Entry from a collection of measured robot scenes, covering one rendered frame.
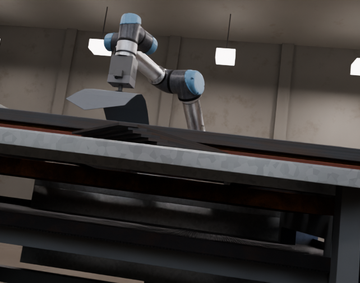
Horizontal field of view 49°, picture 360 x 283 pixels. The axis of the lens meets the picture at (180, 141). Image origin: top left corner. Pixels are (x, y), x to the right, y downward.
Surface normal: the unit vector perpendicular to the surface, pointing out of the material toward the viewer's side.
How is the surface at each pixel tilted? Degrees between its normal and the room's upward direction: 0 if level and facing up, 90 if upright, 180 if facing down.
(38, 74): 90
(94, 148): 90
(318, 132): 90
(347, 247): 90
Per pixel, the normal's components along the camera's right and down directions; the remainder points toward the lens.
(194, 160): -0.07, -0.16
